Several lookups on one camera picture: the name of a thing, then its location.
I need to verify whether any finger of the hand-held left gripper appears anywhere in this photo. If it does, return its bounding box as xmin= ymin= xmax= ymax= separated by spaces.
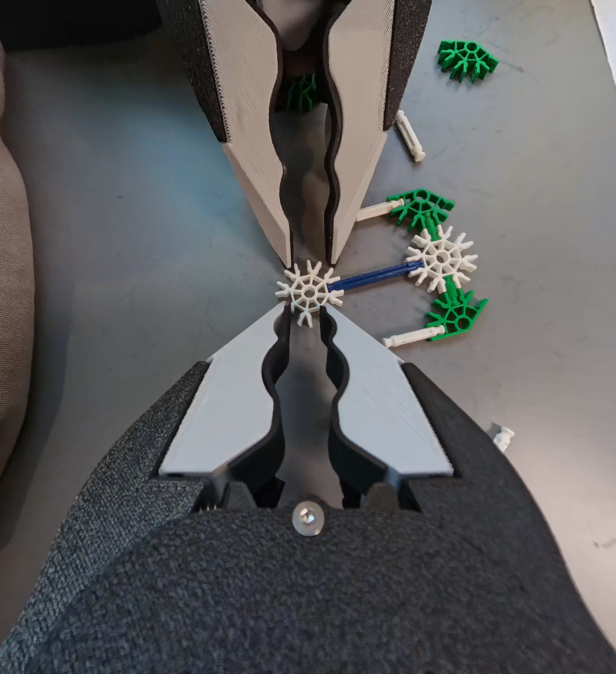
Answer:
xmin=322 ymin=0 xmax=396 ymax=266
xmin=200 ymin=0 xmax=294 ymax=269

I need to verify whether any green fan toy connector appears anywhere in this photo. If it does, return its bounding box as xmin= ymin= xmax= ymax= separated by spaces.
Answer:
xmin=437 ymin=39 xmax=500 ymax=84
xmin=286 ymin=74 xmax=323 ymax=112

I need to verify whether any dark cloth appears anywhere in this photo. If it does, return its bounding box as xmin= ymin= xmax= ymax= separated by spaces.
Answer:
xmin=0 ymin=0 xmax=162 ymax=53

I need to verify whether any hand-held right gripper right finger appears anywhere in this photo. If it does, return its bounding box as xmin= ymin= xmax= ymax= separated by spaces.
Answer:
xmin=319 ymin=305 xmax=454 ymax=510

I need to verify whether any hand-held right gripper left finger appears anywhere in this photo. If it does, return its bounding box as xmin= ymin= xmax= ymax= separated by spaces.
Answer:
xmin=159 ymin=304 xmax=292 ymax=509

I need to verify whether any grey desk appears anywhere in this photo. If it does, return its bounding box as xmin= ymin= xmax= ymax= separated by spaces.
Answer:
xmin=0 ymin=0 xmax=616 ymax=674

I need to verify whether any green white toy connector assembly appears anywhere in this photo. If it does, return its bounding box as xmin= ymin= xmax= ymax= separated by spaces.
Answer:
xmin=330 ymin=188 xmax=489 ymax=349

